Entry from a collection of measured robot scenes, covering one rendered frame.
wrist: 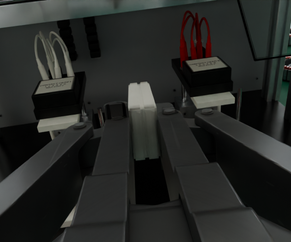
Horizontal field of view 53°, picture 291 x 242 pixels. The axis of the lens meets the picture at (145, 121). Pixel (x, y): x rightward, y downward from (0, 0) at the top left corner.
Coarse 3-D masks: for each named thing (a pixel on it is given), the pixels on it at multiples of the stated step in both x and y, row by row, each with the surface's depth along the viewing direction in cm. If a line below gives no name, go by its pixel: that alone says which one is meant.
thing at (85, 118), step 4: (88, 112) 58; (92, 112) 58; (80, 116) 57; (84, 116) 56; (88, 116) 56; (92, 116) 56; (80, 120) 55; (84, 120) 55; (88, 120) 55; (92, 120) 55; (92, 124) 55; (96, 124) 60; (96, 128) 59; (56, 132) 55; (60, 132) 55; (56, 136) 55
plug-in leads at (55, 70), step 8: (40, 32) 50; (48, 40) 48; (48, 48) 52; (48, 56) 51; (64, 56) 49; (40, 64) 49; (48, 64) 51; (56, 64) 49; (40, 72) 49; (48, 72) 54; (56, 72) 49; (72, 72) 50
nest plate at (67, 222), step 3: (75, 207) 42; (72, 210) 41; (72, 213) 41; (69, 216) 40; (72, 216) 40; (66, 219) 40; (69, 219) 40; (72, 219) 40; (66, 222) 40; (69, 222) 40; (63, 225) 40; (66, 225) 40; (69, 225) 40
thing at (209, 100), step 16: (176, 64) 55; (192, 64) 47; (208, 64) 47; (224, 64) 46; (192, 80) 45; (208, 80) 45; (224, 80) 46; (192, 96) 46; (208, 96) 46; (224, 96) 45
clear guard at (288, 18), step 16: (240, 0) 24; (256, 0) 24; (272, 0) 24; (288, 0) 24; (256, 16) 23; (272, 16) 23; (288, 16) 23; (256, 32) 23; (272, 32) 23; (288, 32) 23; (256, 48) 23; (272, 48) 23; (288, 48) 23
